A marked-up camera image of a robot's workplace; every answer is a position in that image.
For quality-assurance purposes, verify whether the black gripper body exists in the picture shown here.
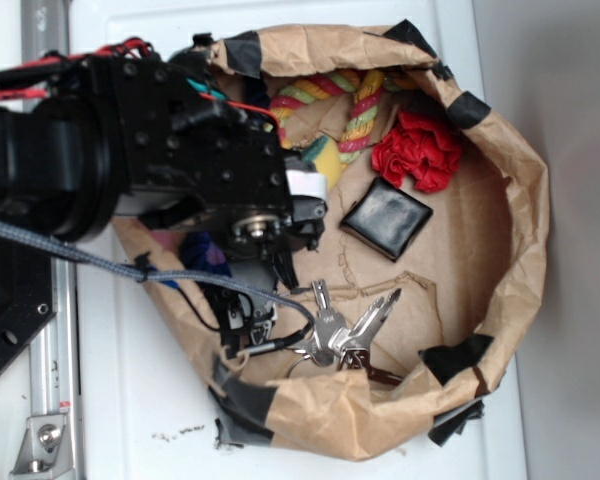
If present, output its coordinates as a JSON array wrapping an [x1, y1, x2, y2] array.
[[49, 49, 329, 351]]

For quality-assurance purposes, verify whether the aluminium extrusion rail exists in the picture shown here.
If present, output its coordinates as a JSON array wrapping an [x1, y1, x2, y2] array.
[[20, 1, 85, 479]]

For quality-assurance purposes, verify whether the black square block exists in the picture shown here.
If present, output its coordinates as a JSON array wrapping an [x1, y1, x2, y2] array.
[[339, 177, 434, 262]]

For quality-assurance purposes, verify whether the grey braided cable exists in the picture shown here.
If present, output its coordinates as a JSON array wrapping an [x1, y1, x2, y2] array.
[[0, 214, 316, 334]]

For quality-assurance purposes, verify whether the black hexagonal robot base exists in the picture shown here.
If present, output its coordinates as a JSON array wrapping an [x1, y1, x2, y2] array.
[[0, 239, 55, 376]]

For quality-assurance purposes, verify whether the yellow green sponge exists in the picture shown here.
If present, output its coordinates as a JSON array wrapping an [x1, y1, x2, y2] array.
[[301, 136, 344, 191]]

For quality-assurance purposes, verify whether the dark blue rope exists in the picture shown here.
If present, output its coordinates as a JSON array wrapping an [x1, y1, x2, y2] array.
[[179, 74, 271, 279]]

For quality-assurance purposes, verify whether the metal corner bracket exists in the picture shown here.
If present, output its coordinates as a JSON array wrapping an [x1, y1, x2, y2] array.
[[9, 414, 73, 479]]

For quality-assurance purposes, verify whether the multicolour twisted rope toy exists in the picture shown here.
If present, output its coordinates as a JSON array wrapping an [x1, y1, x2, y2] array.
[[269, 69, 418, 165]]

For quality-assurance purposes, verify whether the crumpled red cloth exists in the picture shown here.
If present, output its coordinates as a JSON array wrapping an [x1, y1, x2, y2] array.
[[371, 111, 463, 193]]

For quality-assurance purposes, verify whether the brown paper bag bin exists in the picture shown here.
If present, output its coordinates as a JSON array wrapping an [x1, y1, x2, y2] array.
[[144, 21, 550, 460]]

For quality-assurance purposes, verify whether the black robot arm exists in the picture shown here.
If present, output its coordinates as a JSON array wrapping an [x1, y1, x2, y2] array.
[[0, 39, 327, 296]]

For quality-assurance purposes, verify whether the red wire bundle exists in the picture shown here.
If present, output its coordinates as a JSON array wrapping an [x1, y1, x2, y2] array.
[[0, 42, 156, 104]]

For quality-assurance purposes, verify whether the white tray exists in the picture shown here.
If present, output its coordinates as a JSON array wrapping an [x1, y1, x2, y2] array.
[[69, 1, 527, 479]]

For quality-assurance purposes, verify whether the silver key bunch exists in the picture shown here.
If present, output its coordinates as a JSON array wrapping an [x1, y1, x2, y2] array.
[[285, 280, 403, 386]]

